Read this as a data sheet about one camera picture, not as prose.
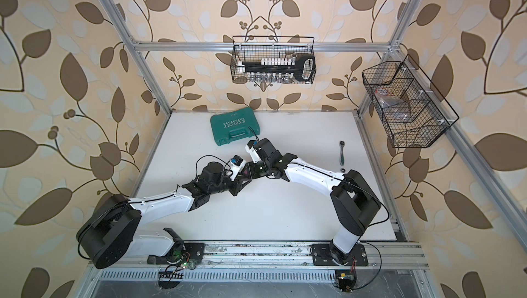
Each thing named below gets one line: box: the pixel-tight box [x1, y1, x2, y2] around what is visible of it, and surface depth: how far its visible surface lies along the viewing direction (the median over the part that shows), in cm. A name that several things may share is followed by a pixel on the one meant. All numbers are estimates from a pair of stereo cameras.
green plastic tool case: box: [209, 107, 261, 147], surface depth 110 cm
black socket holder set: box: [237, 53, 317, 84], surface depth 86 cm
